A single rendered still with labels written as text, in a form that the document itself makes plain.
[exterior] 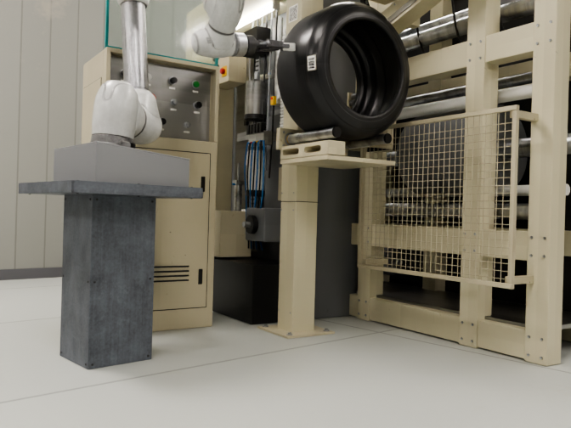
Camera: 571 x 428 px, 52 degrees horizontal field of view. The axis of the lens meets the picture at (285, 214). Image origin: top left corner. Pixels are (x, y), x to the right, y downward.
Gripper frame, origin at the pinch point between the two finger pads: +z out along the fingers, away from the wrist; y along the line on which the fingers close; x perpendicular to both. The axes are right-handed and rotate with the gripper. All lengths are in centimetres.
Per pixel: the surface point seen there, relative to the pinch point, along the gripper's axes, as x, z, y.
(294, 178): 54, 16, 27
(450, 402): 124, -5, -78
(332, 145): 41.3, 10.2, -11.2
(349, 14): -11.5, 23.8, -12.0
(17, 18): -82, -49, 287
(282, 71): 8.4, 2.0, 8.2
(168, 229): 72, -36, 58
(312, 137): 36.6, 11.1, 3.4
